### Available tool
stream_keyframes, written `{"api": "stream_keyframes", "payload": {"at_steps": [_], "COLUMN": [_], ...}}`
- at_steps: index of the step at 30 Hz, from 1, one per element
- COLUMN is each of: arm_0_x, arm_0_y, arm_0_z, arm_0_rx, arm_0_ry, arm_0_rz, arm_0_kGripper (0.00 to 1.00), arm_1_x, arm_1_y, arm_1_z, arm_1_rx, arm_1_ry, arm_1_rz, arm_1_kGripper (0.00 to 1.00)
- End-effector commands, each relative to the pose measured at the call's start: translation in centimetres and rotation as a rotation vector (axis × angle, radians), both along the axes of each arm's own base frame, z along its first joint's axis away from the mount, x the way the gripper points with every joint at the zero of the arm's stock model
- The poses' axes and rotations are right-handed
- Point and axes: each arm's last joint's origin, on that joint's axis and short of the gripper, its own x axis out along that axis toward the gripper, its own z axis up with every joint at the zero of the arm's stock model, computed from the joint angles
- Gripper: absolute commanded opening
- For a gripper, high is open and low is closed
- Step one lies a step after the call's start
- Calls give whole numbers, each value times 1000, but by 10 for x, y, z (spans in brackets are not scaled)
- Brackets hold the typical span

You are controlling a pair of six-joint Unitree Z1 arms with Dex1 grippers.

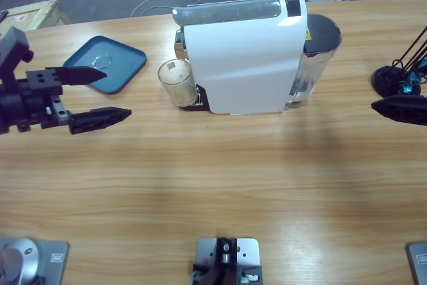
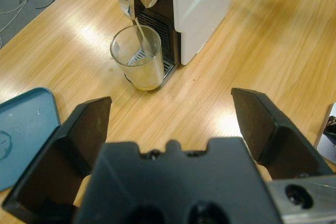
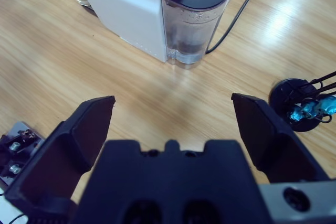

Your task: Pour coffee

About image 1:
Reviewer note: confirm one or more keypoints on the clear drinking glass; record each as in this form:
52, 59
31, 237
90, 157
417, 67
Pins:
177, 88

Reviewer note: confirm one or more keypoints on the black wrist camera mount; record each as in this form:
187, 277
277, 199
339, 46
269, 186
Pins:
13, 44

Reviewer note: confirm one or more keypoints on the clear water tank black lid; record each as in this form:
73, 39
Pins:
320, 61

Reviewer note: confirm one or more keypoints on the wooden crate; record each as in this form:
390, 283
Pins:
36, 14

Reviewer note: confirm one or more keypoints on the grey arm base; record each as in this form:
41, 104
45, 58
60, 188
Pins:
418, 261
33, 258

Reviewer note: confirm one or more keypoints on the blue foil coffee capsule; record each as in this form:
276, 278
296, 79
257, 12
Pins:
414, 78
423, 66
406, 88

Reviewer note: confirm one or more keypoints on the black capsule holder stand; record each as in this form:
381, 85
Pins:
387, 79

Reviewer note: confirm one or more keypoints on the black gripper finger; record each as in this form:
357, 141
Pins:
407, 102
410, 116

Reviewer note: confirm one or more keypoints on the white capsule coffee machine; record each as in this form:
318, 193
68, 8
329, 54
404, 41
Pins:
240, 64

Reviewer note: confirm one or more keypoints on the silver coffee machine lever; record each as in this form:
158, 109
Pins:
227, 11

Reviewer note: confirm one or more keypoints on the blue square plastic tray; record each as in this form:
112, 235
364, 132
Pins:
123, 64

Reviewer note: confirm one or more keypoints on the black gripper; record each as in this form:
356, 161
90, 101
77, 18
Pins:
30, 104

